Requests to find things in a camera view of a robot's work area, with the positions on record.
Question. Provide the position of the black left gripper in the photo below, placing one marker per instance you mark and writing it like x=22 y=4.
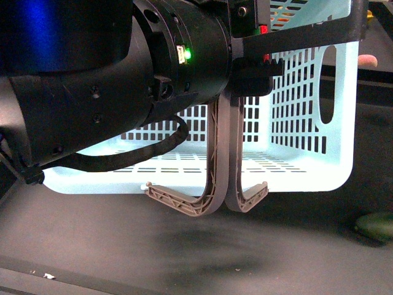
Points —
x=196 y=49

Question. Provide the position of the light blue plastic basket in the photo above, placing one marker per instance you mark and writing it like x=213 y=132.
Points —
x=299 y=138

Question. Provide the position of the grey basket handle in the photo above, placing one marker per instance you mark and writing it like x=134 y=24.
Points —
x=217 y=163
x=244 y=192

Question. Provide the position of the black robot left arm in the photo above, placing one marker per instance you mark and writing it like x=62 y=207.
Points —
x=97 y=85

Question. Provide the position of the dark green avocado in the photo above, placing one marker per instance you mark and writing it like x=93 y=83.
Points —
x=377 y=226

